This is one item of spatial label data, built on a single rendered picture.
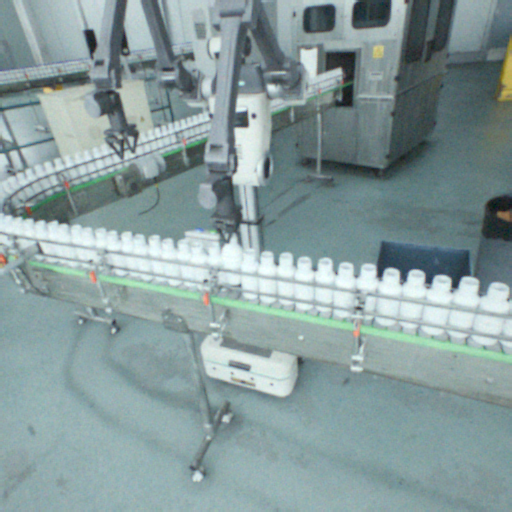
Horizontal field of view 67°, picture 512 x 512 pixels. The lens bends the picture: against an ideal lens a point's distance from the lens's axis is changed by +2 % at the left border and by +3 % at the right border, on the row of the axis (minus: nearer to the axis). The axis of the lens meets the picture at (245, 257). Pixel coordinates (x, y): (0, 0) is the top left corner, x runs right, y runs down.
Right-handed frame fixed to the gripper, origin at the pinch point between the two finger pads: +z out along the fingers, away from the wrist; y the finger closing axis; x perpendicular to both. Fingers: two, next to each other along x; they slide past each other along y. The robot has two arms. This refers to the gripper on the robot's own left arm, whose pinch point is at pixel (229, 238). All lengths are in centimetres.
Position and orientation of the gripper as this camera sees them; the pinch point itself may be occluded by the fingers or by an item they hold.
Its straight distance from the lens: 116.7
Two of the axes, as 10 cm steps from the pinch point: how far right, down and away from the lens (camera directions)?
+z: 0.8, 8.5, 5.3
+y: 3.9, -5.1, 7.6
